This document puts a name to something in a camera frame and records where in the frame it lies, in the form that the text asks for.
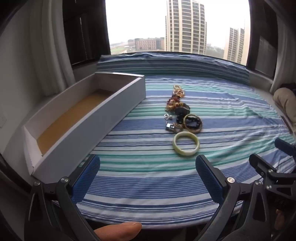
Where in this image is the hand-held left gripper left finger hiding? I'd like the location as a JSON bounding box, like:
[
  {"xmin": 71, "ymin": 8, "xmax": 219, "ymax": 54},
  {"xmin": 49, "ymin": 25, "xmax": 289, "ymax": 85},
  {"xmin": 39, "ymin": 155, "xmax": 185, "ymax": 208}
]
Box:
[{"xmin": 27, "ymin": 153, "xmax": 101, "ymax": 241}]

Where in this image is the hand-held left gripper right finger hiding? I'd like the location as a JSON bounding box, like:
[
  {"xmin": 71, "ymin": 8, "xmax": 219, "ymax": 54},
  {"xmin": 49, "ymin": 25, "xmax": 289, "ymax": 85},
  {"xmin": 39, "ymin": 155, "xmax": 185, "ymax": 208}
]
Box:
[{"xmin": 195, "ymin": 154, "xmax": 272, "ymax": 241}]

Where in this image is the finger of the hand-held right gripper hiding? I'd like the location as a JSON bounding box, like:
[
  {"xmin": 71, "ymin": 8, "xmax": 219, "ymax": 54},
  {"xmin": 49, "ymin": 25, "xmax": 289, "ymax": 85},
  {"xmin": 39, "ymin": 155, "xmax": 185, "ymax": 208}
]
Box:
[
  {"xmin": 249, "ymin": 153, "xmax": 296, "ymax": 193},
  {"xmin": 274, "ymin": 138, "xmax": 296, "ymax": 155}
]

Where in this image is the long white cardboard box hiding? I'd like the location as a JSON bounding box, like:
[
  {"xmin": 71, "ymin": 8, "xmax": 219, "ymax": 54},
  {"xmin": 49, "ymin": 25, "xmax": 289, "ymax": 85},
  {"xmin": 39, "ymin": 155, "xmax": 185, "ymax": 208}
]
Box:
[{"xmin": 23, "ymin": 71, "xmax": 146, "ymax": 179}]

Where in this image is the pale green bangle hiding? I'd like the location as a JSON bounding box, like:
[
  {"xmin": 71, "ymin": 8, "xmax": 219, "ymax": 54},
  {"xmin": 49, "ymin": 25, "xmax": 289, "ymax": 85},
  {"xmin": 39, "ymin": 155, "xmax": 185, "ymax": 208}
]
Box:
[{"xmin": 173, "ymin": 131, "xmax": 199, "ymax": 155}]

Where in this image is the person's right hand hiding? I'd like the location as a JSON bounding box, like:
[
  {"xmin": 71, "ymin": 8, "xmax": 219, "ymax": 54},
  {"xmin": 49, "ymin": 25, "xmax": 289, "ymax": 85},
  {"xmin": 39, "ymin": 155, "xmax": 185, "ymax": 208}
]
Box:
[{"xmin": 274, "ymin": 208, "xmax": 287, "ymax": 231}]

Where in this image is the person's beige trouser leg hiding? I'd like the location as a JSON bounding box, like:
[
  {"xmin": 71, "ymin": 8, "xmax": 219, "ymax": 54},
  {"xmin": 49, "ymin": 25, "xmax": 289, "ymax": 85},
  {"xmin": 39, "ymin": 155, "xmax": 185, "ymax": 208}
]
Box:
[{"xmin": 273, "ymin": 87, "xmax": 296, "ymax": 135}]

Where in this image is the blue green striped bed sheet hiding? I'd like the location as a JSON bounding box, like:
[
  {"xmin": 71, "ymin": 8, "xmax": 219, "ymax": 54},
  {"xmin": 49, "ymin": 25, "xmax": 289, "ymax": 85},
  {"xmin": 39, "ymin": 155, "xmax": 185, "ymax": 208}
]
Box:
[{"xmin": 76, "ymin": 76, "xmax": 296, "ymax": 230}]

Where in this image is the gold rimmed black bangle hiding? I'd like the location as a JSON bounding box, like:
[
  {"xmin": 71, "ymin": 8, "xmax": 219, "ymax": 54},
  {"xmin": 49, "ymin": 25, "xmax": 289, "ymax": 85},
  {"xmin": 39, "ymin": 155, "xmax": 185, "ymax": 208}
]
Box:
[{"xmin": 183, "ymin": 113, "xmax": 204, "ymax": 134}]

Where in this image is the white curtain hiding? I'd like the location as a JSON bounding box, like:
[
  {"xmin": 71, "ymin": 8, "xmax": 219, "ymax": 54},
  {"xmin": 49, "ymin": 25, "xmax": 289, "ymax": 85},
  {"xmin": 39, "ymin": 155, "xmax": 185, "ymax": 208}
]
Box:
[
  {"xmin": 269, "ymin": 14, "xmax": 296, "ymax": 93},
  {"xmin": 30, "ymin": 0, "xmax": 77, "ymax": 96}
]

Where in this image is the slim beige tower building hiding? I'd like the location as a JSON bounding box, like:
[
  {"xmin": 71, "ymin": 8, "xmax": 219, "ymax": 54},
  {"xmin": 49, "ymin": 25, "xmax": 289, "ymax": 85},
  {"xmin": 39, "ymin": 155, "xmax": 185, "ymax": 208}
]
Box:
[{"xmin": 223, "ymin": 26, "xmax": 245, "ymax": 64}]

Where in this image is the striped bolster cushion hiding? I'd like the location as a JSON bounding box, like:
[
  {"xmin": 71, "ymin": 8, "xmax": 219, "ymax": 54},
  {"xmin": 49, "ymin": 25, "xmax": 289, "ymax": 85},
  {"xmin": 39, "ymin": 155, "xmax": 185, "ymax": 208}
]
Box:
[{"xmin": 96, "ymin": 53, "xmax": 251, "ymax": 87}]

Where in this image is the low brick building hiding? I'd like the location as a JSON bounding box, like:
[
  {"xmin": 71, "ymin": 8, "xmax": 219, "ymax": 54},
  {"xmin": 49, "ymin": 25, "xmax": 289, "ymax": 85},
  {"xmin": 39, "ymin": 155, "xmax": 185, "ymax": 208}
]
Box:
[{"xmin": 134, "ymin": 37, "xmax": 165, "ymax": 50}]

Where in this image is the tall beige tower building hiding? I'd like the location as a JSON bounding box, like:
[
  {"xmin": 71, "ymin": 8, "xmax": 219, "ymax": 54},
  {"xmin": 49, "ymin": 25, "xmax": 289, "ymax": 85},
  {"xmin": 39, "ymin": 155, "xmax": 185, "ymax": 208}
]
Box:
[{"xmin": 165, "ymin": 0, "xmax": 208, "ymax": 55}]

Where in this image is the large glass window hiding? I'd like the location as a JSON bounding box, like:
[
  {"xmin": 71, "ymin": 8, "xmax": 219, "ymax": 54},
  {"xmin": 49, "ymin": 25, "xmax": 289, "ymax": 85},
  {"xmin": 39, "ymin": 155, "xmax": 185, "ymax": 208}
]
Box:
[{"xmin": 105, "ymin": 0, "xmax": 252, "ymax": 65}]

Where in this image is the silver metal keychain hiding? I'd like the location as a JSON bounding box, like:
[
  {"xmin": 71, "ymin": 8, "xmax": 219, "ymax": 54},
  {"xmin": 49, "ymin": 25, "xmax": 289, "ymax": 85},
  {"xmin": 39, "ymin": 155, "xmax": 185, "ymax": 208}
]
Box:
[{"xmin": 164, "ymin": 113, "xmax": 183, "ymax": 132}]

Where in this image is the brown bead bracelet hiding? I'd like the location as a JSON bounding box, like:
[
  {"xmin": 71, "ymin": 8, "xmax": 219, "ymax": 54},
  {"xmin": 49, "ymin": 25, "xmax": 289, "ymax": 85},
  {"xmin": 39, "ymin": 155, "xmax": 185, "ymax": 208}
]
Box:
[{"xmin": 165, "ymin": 102, "xmax": 185, "ymax": 112}]

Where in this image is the gold chain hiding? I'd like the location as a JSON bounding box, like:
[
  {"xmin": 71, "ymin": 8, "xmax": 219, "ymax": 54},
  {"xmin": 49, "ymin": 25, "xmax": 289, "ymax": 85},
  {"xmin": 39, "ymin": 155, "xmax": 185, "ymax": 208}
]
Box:
[{"xmin": 173, "ymin": 85, "xmax": 185, "ymax": 98}]

